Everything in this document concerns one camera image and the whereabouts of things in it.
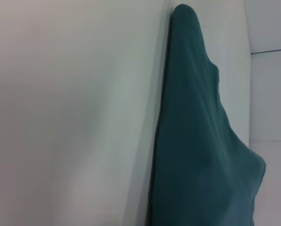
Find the teal blue shirt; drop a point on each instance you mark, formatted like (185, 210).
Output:
(196, 141)

